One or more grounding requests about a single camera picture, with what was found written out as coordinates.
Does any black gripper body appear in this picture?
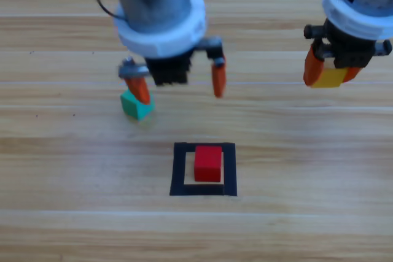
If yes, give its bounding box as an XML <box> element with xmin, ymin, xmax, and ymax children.
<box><xmin>303</xmin><ymin>18</ymin><xmax>393</xmax><ymax>69</ymax></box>
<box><xmin>118</xmin><ymin>37</ymin><xmax>224</xmax><ymax>87</ymax></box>

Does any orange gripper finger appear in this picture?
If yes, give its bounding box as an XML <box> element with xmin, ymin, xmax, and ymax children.
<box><xmin>342</xmin><ymin>66</ymin><xmax>365</xmax><ymax>84</ymax></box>
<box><xmin>303</xmin><ymin>42</ymin><xmax>328</xmax><ymax>87</ymax></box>
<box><xmin>122</xmin><ymin>76</ymin><xmax>152</xmax><ymax>106</ymax></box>
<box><xmin>210</xmin><ymin>56</ymin><xmax>227</xmax><ymax>99</ymax></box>

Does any green wooden block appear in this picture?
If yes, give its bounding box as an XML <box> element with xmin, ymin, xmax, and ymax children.
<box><xmin>120</xmin><ymin>88</ymin><xmax>155</xmax><ymax>121</ymax></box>

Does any yellow wooden block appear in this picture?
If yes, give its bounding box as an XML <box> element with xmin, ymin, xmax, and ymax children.
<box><xmin>311</xmin><ymin>58</ymin><xmax>348</xmax><ymax>88</ymax></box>

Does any red wooden block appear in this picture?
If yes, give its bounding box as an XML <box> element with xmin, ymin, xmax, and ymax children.
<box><xmin>193</xmin><ymin>145</ymin><xmax>223</xmax><ymax>182</ymax></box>

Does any black tape square outline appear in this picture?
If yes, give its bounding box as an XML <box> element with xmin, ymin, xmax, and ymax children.
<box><xmin>169</xmin><ymin>142</ymin><xmax>238</xmax><ymax>197</ymax></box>

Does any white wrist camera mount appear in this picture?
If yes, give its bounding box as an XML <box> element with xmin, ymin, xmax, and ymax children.
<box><xmin>113</xmin><ymin>0</ymin><xmax>207</xmax><ymax>59</ymax></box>
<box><xmin>321</xmin><ymin>0</ymin><xmax>393</xmax><ymax>42</ymax></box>

